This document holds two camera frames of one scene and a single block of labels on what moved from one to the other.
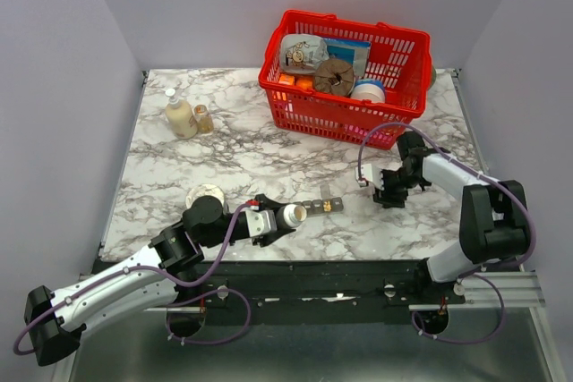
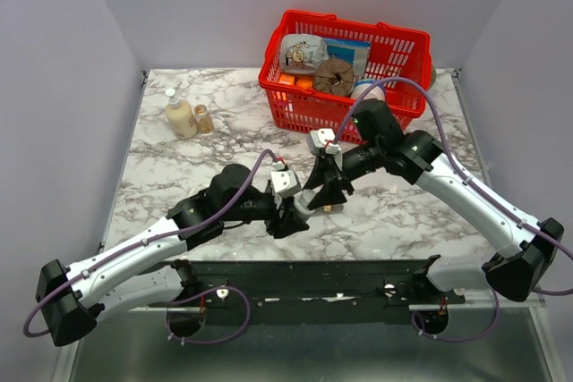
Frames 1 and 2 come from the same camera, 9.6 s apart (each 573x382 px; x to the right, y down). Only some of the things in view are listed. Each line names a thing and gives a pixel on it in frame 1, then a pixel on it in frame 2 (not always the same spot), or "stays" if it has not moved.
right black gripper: (385, 197) → (328, 172)
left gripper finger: (267, 239) → (283, 226)
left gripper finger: (268, 204) → (277, 199)
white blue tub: (369, 89) stays
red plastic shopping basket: (346, 78) stays
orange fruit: (305, 83) stays
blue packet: (354, 51) stays
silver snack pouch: (300, 54) stays
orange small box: (286, 79) stays
